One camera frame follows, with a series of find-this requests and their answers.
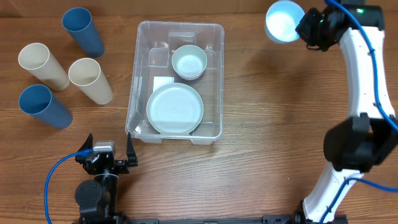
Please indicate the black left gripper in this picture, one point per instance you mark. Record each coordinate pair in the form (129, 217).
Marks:
(131, 155)

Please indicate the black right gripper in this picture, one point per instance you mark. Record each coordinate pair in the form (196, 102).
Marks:
(305, 30)

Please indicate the light blue bowl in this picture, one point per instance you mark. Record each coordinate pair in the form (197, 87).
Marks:
(281, 20)

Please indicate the grey plate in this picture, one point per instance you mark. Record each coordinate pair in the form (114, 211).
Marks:
(175, 108)

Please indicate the beige cup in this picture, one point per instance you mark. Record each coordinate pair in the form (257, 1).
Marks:
(37, 59)
(88, 76)

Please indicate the grey bowl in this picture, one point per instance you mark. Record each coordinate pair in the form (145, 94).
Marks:
(189, 62)

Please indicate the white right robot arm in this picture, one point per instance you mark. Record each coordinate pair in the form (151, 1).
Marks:
(369, 132)

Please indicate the white label in bin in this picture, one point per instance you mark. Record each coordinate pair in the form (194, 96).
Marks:
(161, 81)

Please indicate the dark blue cup front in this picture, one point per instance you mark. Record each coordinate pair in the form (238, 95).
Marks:
(39, 102)

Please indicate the dark blue cup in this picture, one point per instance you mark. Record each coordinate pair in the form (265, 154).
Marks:
(80, 25)
(39, 102)

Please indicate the clear plastic storage bin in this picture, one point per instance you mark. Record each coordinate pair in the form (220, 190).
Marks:
(156, 42)

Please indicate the dark blue cup rear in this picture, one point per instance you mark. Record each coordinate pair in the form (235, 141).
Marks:
(80, 25)

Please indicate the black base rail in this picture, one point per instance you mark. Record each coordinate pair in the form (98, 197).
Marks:
(266, 219)

